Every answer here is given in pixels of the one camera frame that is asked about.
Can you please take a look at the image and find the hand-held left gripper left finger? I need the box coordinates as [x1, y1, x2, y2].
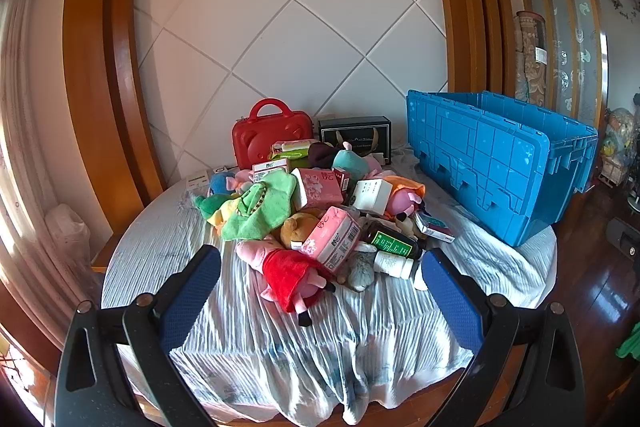
[54, 244, 223, 427]

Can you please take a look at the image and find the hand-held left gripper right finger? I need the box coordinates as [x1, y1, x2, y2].
[421, 248, 587, 427]

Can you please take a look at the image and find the grey furry plush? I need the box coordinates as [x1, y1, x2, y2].
[346, 252, 377, 293]

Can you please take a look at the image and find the blue plastic crate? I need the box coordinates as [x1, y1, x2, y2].
[405, 89, 599, 248]

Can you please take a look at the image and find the white pill bottle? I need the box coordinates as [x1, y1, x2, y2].
[372, 251, 416, 279]

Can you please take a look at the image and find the small red and white box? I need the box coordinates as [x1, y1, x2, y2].
[415, 213, 456, 244]

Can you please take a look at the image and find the dark bottle with green label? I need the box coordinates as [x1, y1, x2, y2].
[360, 222, 421, 260]

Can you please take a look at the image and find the green frog plush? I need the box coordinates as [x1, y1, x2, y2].
[194, 194, 236, 224]

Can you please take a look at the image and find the pig plush in red dress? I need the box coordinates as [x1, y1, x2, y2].
[235, 237, 337, 327]

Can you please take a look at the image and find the yellow green duck plush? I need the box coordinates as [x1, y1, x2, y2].
[220, 170, 299, 242]

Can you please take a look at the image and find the pig plush in orange dress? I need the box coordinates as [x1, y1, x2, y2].
[382, 176, 427, 217]

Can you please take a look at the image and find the flat white box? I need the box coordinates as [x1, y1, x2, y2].
[186, 169, 211, 192]

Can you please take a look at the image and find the blue plush toy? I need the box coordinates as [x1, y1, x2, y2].
[209, 172, 241, 196]

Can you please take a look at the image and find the brown bear plush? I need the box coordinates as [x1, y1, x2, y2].
[279, 207, 326, 253]

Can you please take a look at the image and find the white square box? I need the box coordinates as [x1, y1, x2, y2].
[350, 179, 393, 214]

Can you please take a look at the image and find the white and pink box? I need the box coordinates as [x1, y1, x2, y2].
[251, 158, 291, 184]

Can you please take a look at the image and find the red hard carry case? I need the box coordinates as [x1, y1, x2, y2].
[231, 99, 310, 171]

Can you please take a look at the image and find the teal plush toy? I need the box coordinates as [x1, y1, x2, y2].
[332, 143, 381, 172]

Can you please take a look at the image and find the green packet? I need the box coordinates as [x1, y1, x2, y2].
[271, 139, 313, 160]

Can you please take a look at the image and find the black gift box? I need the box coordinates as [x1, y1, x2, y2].
[318, 116, 392, 165]

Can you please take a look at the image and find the maroon cloth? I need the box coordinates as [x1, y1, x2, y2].
[307, 142, 342, 170]

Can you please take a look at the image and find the white curtain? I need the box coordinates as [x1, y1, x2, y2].
[0, 0, 68, 328]

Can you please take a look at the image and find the rolled patterned carpet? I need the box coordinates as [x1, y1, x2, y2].
[515, 10, 547, 102]

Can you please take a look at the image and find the wooden glass partition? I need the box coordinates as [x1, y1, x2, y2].
[504, 0, 608, 130]

